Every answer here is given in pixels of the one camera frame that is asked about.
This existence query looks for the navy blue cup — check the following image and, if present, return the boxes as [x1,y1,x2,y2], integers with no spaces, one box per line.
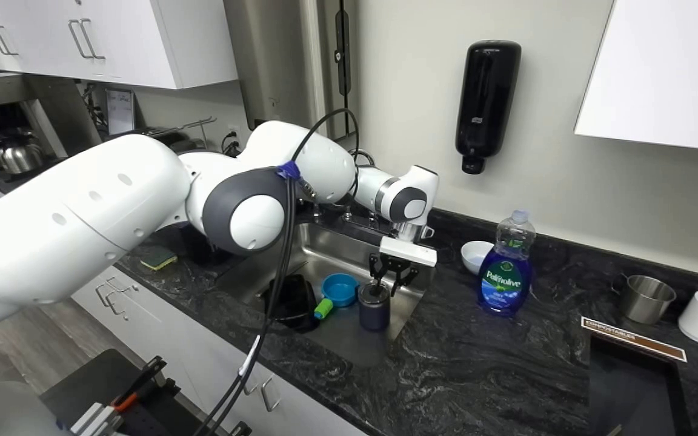
[357,290,392,333]

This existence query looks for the black and red tool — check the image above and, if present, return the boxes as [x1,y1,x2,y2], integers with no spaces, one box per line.
[108,354,170,418]

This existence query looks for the steel kettle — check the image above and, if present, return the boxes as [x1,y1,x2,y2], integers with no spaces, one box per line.
[0,138,46,180]

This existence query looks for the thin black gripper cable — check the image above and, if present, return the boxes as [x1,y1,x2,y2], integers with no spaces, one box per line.
[191,107,368,436]

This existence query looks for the small blue bowl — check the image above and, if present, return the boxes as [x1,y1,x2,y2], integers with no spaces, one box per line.
[319,270,360,309]

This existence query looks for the blue dish soap bottle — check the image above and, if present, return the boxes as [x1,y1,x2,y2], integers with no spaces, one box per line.
[474,205,540,320]

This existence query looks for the stainless steel sink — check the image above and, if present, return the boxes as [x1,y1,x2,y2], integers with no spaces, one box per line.
[223,216,429,343]

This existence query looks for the small white bowl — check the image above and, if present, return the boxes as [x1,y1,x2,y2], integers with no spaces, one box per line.
[458,238,496,279]

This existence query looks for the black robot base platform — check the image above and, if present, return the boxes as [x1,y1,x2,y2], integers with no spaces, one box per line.
[39,346,235,436]

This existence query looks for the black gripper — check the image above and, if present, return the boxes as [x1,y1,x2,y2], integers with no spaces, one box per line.
[365,251,421,304]

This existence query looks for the white base cabinets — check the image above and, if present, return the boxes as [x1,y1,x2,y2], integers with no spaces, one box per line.
[68,263,370,436]

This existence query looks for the steel paper towel dispenser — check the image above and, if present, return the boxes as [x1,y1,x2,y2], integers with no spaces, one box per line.
[220,0,360,135]

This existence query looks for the black wall soap dispenser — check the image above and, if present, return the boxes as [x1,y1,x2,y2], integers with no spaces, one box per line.
[454,38,524,176]

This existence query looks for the white wall cabinet with handles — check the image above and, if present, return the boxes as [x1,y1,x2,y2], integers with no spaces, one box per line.
[0,0,240,92]

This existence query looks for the black rectangular counter mat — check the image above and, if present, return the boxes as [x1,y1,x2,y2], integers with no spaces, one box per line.
[586,325,695,436]

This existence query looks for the aluminium bracket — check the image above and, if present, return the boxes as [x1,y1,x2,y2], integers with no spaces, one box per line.
[68,396,120,436]

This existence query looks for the black plastic container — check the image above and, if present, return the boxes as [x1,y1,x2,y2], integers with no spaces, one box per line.
[263,270,325,333]

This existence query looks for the small steel cup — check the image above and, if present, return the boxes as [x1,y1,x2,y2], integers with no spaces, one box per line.
[620,270,678,326]

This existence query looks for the green plastic utensil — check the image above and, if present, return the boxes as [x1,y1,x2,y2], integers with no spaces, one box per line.
[309,296,337,321]

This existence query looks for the green and yellow sponge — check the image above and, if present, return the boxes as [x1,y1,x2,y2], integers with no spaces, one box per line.
[136,245,181,274]

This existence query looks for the steel cabinet door handle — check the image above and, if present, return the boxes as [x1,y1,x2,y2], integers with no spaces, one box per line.
[256,376,285,416]
[92,277,143,320]

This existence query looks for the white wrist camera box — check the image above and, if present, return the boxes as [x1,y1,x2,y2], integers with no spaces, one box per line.
[375,235,440,269]

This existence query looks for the white label strip red border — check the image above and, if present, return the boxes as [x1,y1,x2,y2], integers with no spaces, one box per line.
[580,315,691,366]

